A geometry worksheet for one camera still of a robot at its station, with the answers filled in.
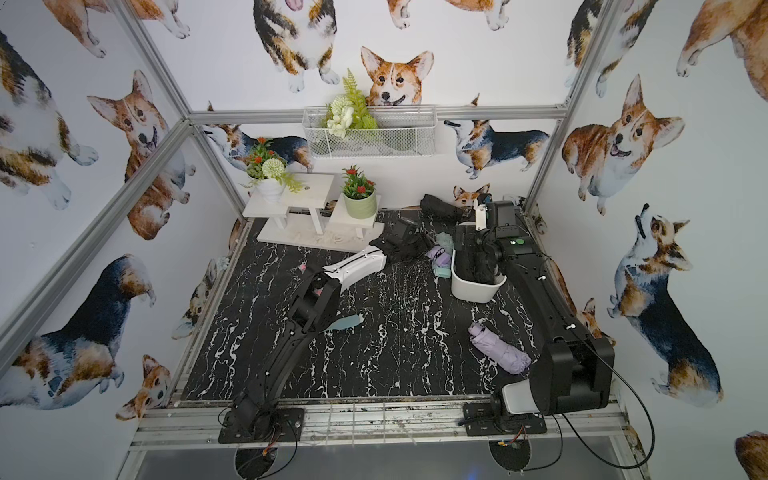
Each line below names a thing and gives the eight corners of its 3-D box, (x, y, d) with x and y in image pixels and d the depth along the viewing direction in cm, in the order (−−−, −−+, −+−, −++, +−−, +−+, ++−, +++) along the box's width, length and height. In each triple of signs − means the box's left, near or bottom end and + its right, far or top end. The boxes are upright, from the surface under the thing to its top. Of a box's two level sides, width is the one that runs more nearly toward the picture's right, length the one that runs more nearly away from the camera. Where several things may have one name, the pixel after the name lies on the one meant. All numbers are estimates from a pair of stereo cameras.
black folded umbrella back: (415, 214, 125) (415, 203, 120) (425, 203, 129) (426, 192, 124) (452, 232, 118) (454, 221, 113) (461, 220, 122) (464, 209, 117)
